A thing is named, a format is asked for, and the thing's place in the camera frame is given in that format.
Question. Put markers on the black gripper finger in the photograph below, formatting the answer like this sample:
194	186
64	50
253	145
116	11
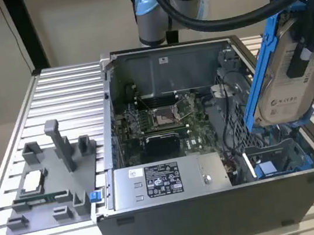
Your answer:
298	62

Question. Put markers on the hard disk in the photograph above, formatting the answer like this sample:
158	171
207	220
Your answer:
284	98

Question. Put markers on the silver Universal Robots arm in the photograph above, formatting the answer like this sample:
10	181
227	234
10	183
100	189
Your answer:
154	20

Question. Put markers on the grey metal disk bay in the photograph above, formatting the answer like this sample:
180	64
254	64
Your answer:
236	123

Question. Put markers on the blue carrier in bay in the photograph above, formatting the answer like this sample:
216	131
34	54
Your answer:
266	170

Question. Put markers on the green motherboard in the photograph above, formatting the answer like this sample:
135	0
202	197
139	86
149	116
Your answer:
201	134

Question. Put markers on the CPU socket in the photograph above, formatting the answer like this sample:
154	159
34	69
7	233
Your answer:
163	118

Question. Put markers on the black graphics card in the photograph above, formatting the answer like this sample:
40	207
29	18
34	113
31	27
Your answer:
162	144

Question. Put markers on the black open PC case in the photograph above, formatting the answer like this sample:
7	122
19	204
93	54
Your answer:
190	224

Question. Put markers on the silver power supply unit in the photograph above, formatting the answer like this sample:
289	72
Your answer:
126	187

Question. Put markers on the blue case latch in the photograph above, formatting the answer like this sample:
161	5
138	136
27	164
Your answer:
95	196

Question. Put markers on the grey parts rack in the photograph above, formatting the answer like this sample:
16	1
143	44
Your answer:
52	171

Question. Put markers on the green RAM stick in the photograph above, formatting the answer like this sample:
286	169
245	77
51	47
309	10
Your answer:
47	196

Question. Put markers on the silver CPU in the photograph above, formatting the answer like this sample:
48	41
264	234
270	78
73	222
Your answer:
32	182

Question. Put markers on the black metal post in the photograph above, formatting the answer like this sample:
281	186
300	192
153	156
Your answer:
27	33

